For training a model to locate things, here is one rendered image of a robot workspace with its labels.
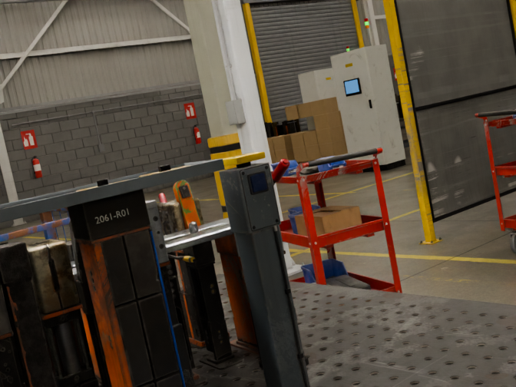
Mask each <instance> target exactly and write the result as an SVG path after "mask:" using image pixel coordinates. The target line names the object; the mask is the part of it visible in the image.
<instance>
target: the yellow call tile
mask: <svg viewBox="0 0 516 387"><path fill-rule="evenodd" d="M265 157H266V156H265V152H256V153H249V154H242V155H239V156H235V157H228V158H225V159H223V164H224V166H229V165H236V168H241V167H248V166H251V162H250V161H254V160H260V159H263V158H265Z"/></svg>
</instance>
